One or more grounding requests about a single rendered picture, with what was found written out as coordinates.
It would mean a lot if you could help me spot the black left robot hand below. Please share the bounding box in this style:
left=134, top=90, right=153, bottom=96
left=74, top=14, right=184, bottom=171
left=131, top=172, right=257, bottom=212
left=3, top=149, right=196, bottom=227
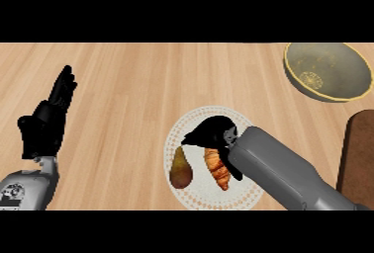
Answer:
left=16, top=64, right=78, bottom=160

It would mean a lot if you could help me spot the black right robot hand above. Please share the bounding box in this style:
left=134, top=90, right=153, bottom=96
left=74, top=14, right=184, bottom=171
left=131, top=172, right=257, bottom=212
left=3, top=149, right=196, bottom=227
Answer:
left=180, top=115, right=244, bottom=182

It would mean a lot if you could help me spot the golden brown croissant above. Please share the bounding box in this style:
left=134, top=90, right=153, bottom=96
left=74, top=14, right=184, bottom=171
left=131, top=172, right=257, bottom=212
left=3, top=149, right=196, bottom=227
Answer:
left=202, top=147, right=232, bottom=192

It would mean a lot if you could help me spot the white round placemat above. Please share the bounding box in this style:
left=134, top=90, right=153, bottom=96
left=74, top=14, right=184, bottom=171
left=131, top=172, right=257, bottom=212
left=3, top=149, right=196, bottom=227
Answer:
left=162, top=105, right=266, bottom=211

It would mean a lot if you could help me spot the grey bowl with yellow rim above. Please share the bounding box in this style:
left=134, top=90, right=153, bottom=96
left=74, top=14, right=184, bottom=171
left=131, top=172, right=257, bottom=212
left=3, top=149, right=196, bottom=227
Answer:
left=283, top=42, right=374, bottom=103

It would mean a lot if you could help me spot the brown green pear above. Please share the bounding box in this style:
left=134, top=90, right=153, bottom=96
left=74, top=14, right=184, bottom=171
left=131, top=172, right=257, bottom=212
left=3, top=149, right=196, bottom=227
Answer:
left=168, top=145, right=193, bottom=190

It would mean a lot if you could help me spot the dark brown wooden board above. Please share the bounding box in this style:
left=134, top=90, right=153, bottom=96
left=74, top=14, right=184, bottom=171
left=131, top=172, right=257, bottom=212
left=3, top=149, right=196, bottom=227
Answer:
left=334, top=109, right=374, bottom=211

